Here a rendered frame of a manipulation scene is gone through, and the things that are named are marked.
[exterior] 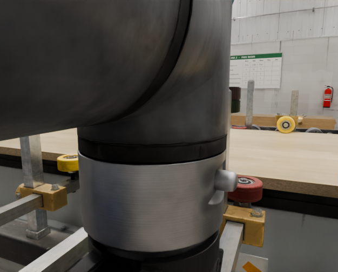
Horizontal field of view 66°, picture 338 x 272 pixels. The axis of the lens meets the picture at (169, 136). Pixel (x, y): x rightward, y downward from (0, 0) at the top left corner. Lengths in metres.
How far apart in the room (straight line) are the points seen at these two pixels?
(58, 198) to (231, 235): 0.46
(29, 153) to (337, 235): 0.79
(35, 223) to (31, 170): 0.15
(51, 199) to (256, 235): 0.49
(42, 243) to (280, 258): 0.63
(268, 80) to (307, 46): 1.18
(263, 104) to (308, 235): 6.97
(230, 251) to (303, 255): 0.39
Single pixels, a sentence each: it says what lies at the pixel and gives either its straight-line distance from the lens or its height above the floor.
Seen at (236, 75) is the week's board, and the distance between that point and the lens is 7.78.
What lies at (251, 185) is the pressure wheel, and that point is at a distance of 0.57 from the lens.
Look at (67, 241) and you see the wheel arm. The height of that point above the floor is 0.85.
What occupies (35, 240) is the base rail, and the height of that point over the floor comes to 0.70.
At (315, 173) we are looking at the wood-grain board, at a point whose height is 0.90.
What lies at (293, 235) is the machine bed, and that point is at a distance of 0.78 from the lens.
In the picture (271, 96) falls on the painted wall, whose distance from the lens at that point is 7.63.
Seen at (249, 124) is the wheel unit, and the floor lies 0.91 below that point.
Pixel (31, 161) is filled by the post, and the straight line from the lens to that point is 0.77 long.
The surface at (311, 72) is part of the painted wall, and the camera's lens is 7.61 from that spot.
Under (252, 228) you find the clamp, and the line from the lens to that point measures 0.52.
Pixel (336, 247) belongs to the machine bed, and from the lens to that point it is 0.79.
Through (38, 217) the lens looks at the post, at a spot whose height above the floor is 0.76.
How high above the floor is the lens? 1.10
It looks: 10 degrees down
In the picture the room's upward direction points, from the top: straight up
